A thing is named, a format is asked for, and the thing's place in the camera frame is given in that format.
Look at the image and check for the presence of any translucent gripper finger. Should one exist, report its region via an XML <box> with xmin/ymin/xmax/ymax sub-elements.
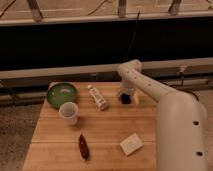
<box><xmin>133</xmin><ymin>91</ymin><xmax>139</xmax><ymax>104</ymax></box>

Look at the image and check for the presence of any black eraser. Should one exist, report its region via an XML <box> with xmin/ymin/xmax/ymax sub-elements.
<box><xmin>121</xmin><ymin>93</ymin><xmax>131</xmax><ymax>104</ymax></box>

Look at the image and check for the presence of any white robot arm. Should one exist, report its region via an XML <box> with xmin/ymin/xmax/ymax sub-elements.
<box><xmin>117</xmin><ymin>60</ymin><xmax>208</xmax><ymax>171</ymax></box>

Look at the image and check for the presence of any white sponge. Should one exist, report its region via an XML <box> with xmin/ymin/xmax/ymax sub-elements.
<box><xmin>120</xmin><ymin>133</ymin><xmax>143</xmax><ymax>156</ymax></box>

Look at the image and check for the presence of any white tube bottle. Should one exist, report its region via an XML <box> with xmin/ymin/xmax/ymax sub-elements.
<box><xmin>88</xmin><ymin>85</ymin><xmax>108</xmax><ymax>111</ymax></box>

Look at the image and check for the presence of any wooden cutting board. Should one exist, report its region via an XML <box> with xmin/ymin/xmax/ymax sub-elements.
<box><xmin>23</xmin><ymin>82</ymin><xmax>156</xmax><ymax>171</ymax></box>

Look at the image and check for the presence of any white plastic cup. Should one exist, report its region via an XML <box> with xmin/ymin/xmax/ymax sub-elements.
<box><xmin>59</xmin><ymin>102</ymin><xmax>79</xmax><ymax>126</ymax></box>

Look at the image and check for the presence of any green bowl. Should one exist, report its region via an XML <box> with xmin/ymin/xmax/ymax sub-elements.
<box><xmin>46</xmin><ymin>82</ymin><xmax>78</xmax><ymax>109</ymax></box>

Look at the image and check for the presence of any dark red chili pepper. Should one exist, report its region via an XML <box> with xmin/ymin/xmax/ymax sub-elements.
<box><xmin>79</xmin><ymin>135</ymin><xmax>90</xmax><ymax>160</ymax></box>

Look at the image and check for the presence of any black hanging cable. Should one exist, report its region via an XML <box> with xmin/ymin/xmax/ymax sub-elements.
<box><xmin>111</xmin><ymin>10</ymin><xmax>141</xmax><ymax>81</ymax></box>

